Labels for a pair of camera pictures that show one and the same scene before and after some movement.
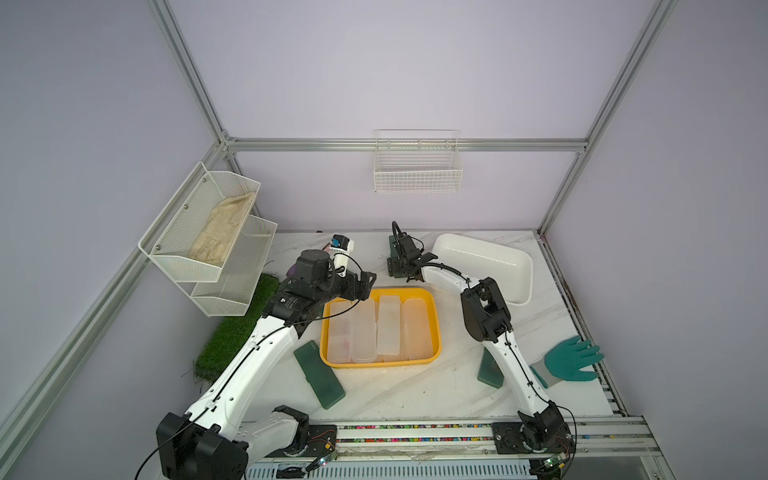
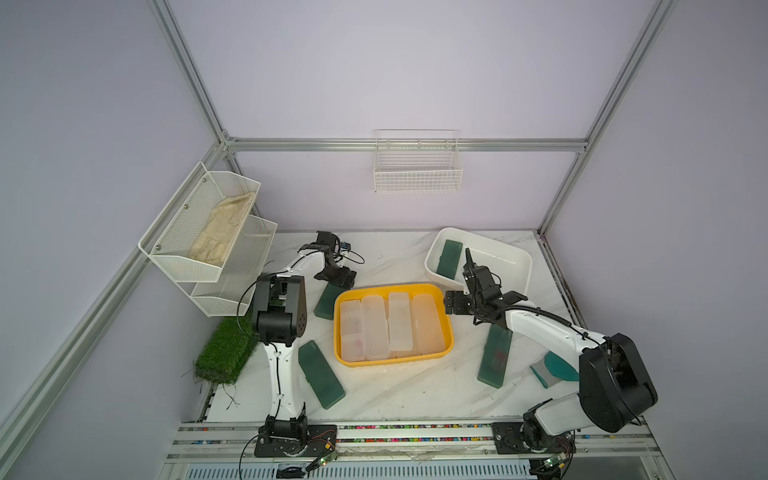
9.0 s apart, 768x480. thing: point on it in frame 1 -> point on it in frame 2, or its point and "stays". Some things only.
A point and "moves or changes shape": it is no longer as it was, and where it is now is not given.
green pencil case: [321, 378] stays
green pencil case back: [394, 264] -> [449, 259]
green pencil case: [489, 372] stays
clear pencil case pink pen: [340, 332] -> [351, 331]
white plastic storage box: [465, 261] stays
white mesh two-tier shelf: [211, 240] stays
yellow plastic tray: [424, 294] moves or changes shape
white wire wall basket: [417, 161] stays
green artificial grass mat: [231, 332] stays
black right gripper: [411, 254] -> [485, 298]
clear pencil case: [388, 325] -> [400, 329]
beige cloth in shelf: [214, 240] stays
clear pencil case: [364, 331] stays
